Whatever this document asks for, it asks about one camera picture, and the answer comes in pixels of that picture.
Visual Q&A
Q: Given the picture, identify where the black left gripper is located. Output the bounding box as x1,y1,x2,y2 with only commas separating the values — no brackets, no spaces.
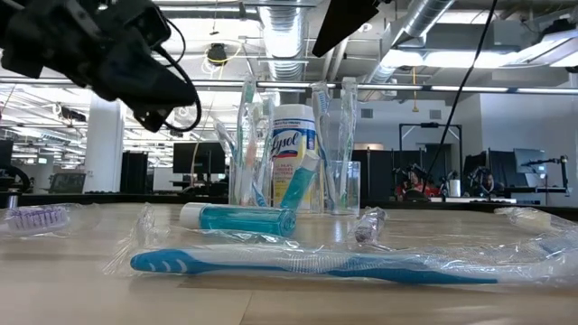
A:
53,8,198,134

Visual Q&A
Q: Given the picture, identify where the teal mouthwash bottle white cap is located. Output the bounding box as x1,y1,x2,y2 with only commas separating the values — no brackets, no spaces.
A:
279,151,322,212
179,202,298,239

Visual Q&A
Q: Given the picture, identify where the purple toothbrush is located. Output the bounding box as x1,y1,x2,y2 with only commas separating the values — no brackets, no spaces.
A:
351,206,388,247
0,202,98,238

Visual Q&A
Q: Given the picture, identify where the black computer monitor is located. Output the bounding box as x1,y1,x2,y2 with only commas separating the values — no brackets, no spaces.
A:
0,139,14,171
172,142,227,175

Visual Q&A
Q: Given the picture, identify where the long linear ceiling light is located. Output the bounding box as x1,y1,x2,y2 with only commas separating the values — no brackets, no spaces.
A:
0,76,578,95

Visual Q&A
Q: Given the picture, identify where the white square pillar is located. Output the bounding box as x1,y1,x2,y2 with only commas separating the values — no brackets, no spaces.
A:
84,97,126,194

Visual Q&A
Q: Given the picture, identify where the black tall cabinet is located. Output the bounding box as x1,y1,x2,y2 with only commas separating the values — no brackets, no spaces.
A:
119,151,149,194

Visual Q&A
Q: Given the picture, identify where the bright ceiling light panel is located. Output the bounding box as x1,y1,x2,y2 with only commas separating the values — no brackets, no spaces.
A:
381,48,534,70

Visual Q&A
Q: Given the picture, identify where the white yellow Lysol wipes canister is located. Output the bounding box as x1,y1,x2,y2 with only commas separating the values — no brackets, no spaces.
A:
269,104,320,211

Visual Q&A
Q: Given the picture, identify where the black mesh office chair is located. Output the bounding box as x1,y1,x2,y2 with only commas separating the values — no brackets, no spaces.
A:
48,172,87,195

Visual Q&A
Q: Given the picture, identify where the dark room divider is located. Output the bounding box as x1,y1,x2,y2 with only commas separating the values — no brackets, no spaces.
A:
338,148,464,202

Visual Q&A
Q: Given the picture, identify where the clear acrylic organizer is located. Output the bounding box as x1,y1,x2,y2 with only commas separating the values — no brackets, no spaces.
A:
228,157,362,217

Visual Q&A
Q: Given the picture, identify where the person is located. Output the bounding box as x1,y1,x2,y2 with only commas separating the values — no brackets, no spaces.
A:
396,164,434,200
478,167,505,196

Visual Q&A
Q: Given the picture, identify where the grey computer monitor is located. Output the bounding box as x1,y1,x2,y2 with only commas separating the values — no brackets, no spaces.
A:
513,147,547,189

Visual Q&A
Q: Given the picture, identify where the black boom stand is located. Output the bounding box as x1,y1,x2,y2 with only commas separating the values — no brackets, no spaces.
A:
521,155,571,199

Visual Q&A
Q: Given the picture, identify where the black left camera cable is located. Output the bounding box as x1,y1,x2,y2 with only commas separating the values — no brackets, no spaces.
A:
153,16,203,135

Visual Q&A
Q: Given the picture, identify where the black ceiling camera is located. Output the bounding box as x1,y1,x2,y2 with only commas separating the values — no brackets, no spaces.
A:
206,42,229,65

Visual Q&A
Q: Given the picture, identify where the shiny foil air duct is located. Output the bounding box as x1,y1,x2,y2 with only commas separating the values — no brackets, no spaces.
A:
257,5,309,83

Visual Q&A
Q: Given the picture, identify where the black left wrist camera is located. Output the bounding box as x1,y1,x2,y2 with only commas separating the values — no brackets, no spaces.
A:
129,4,173,49

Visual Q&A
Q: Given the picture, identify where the ribbed metal air duct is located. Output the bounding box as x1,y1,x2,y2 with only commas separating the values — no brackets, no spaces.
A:
360,0,457,87

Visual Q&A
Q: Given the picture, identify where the yellow hanging cord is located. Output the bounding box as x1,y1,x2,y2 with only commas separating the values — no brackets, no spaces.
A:
409,66,420,114

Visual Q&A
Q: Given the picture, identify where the black aluminium table frame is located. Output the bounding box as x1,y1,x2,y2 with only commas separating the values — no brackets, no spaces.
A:
0,191,578,213

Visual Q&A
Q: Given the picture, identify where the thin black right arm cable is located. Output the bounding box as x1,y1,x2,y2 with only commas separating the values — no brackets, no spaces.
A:
420,0,499,184

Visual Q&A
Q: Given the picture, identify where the black gantry frame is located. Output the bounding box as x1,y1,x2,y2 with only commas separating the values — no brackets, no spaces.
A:
398,121,463,202

